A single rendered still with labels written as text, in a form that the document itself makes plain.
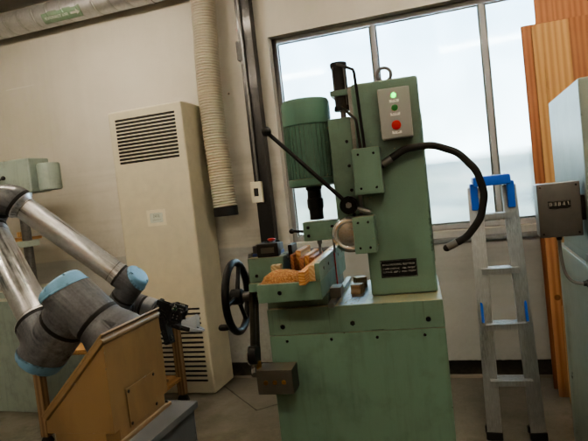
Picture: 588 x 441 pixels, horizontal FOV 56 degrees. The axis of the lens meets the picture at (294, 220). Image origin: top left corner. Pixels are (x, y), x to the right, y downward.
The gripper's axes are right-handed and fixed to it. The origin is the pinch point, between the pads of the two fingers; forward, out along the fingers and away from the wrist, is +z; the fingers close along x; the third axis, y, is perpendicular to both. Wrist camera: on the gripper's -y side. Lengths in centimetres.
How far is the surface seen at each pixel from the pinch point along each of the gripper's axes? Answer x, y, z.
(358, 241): -17, 52, 51
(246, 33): 134, 137, -61
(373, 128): -8, 89, 46
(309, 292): -28, 34, 42
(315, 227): -1, 51, 34
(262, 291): -28.2, 30.1, 26.8
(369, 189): -16, 70, 51
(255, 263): -5.4, 32.9, 16.2
